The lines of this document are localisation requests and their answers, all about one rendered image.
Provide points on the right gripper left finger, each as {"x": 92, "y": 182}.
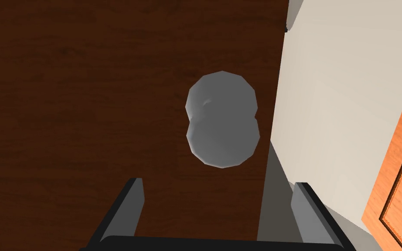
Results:
{"x": 127, "y": 212}

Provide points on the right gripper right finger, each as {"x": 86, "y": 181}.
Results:
{"x": 309, "y": 216}

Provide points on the orange wooden door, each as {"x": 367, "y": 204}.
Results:
{"x": 401, "y": 181}

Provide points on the dark brown wooden door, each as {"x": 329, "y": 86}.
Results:
{"x": 100, "y": 104}

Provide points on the grey round door knob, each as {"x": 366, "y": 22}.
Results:
{"x": 222, "y": 118}

